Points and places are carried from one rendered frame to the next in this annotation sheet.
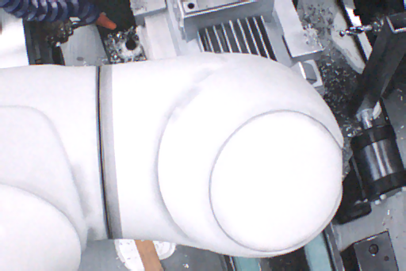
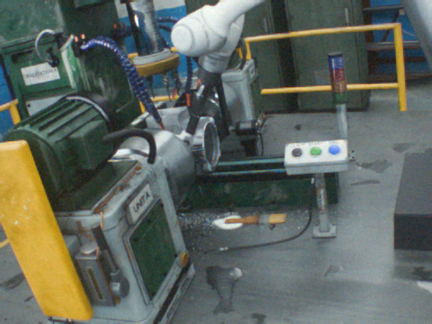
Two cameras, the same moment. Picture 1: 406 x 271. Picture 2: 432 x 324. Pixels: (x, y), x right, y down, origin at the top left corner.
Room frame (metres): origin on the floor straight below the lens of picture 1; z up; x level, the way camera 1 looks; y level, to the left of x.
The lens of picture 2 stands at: (-0.50, 1.16, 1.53)
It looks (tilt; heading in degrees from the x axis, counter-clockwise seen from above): 22 degrees down; 302
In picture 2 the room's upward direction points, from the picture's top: 12 degrees counter-clockwise
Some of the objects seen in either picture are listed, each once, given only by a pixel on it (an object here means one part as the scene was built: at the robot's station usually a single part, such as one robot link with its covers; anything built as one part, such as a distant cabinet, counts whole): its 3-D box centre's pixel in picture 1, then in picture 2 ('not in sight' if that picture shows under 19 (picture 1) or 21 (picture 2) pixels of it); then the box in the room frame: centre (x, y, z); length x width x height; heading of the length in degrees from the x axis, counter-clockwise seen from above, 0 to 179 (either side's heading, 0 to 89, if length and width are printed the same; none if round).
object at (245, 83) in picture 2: not in sight; (227, 103); (0.48, -0.62, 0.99); 0.35 x 0.31 x 0.37; 101
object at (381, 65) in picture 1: (378, 73); (223, 101); (0.26, -0.19, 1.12); 0.04 x 0.03 x 0.26; 11
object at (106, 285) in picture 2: not in sight; (102, 259); (0.12, 0.67, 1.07); 0.08 x 0.07 x 0.20; 11
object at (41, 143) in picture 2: not in sight; (86, 197); (0.20, 0.58, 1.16); 0.33 x 0.26 x 0.42; 101
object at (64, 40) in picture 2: not in sight; (56, 47); (0.54, 0.24, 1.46); 0.18 x 0.11 x 0.13; 11
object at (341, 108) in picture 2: not in sight; (341, 106); (-0.11, -0.44, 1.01); 0.08 x 0.08 x 0.42; 11
